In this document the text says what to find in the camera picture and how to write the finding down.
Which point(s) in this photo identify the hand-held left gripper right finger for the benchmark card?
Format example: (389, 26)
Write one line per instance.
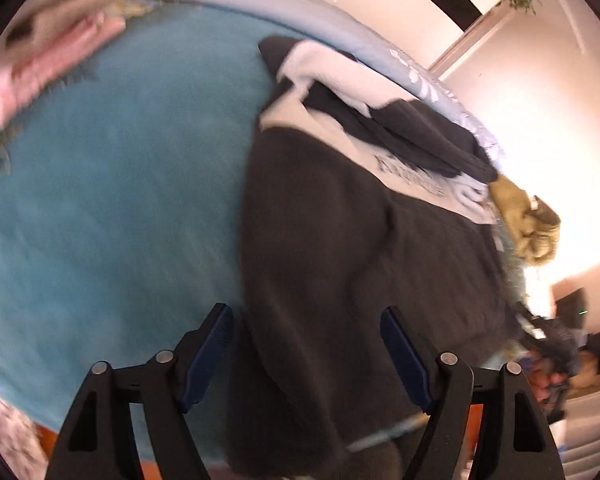
(405, 360)

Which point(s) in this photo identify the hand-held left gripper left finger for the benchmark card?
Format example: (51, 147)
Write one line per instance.
(207, 355)

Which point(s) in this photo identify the dark navy and white hoodie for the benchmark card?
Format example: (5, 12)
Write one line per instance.
(320, 240)

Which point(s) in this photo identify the pink folded clothes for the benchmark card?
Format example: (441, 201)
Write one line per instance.
(40, 75)

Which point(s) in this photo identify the beige folded clothes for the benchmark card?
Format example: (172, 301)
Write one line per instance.
(65, 5)

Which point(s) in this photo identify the mustard knit sweater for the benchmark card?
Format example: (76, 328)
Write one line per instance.
(520, 215)

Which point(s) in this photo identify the teal floral blanket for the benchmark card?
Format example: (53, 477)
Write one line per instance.
(105, 210)

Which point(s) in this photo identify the white wardrobe with black stripe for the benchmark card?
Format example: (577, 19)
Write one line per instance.
(405, 5)

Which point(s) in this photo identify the light blue floral quilt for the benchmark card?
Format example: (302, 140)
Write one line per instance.
(290, 5)

